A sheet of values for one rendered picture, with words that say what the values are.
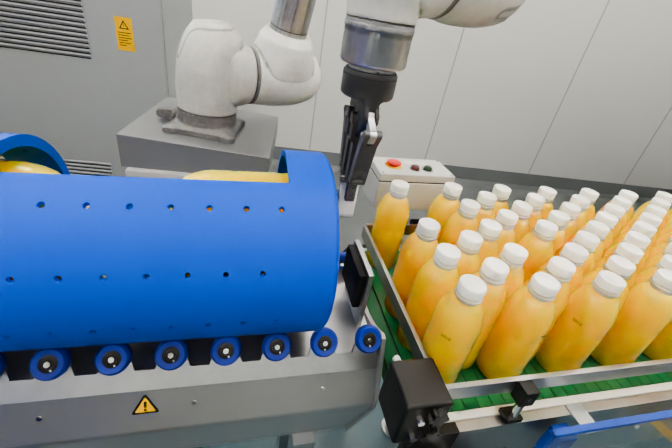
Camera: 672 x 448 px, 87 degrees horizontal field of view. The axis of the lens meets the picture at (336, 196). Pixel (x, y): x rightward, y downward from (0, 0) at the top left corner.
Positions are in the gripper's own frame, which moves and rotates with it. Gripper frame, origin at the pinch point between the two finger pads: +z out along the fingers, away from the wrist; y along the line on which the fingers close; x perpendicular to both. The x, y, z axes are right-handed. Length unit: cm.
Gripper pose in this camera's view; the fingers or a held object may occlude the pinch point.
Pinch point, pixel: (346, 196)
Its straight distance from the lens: 57.4
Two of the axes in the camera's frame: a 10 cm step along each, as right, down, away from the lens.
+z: -1.5, 8.6, 4.9
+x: -9.7, -0.3, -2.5
